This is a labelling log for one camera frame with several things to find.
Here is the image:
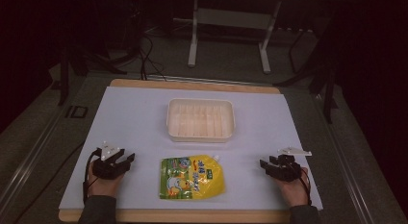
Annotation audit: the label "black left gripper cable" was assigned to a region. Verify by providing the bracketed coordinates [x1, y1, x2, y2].
[82, 148, 101, 205]

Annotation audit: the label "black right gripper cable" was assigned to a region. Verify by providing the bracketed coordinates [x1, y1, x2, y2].
[288, 160, 313, 207]

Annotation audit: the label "aluminium floor rail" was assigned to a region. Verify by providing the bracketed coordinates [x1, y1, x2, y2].
[0, 98, 75, 216]
[311, 91, 377, 224]

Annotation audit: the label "black floor bracket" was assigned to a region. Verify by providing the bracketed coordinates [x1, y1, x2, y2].
[64, 105, 89, 120]

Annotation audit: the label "white table mat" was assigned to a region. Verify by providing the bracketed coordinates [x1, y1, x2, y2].
[58, 86, 324, 212]

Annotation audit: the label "person's right hand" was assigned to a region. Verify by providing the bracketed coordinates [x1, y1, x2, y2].
[272, 166, 312, 209]

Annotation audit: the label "black tripod stand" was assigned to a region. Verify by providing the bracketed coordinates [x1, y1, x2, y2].
[57, 37, 129, 107]

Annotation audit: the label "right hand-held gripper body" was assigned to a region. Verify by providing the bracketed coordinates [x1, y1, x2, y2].
[268, 146, 313, 183]

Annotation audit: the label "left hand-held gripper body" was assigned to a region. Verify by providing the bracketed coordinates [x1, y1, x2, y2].
[91, 140, 128, 181]

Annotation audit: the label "yellow spouted pouch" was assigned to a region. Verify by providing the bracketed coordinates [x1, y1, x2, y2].
[159, 154, 226, 201]

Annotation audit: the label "white metal stand frame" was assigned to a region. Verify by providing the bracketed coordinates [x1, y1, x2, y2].
[187, 0, 284, 75]

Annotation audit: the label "black angled stand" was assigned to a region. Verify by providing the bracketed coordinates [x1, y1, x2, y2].
[273, 23, 341, 125]

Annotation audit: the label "thin black floor cable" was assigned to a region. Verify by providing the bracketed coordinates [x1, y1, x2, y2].
[12, 141, 86, 224]

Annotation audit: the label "white plastic tray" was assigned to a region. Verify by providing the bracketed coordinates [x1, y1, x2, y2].
[166, 97, 237, 144]

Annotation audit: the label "wooden table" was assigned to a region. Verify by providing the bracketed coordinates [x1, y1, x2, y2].
[58, 78, 293, 224]

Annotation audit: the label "person's left hand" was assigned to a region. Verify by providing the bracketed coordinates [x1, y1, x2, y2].
[86, 161, 125, 198]

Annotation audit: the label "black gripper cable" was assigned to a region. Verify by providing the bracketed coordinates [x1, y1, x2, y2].
[82, 148, 101, 205]
[288, 160, 313, 207]

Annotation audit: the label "black floor cables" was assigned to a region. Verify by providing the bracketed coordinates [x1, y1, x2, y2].
[136, 33, 168, 83]

